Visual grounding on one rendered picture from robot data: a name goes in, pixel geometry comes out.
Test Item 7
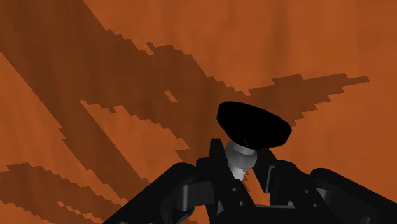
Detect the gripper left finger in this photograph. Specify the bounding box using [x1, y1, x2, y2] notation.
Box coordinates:
[103, 138, 257, 224]

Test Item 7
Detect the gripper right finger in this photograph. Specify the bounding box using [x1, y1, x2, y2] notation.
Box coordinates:
[253, 148, 397, 224]

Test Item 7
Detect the black knob with grey stem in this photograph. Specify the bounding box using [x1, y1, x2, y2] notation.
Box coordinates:
[216, 101, 293, 183]

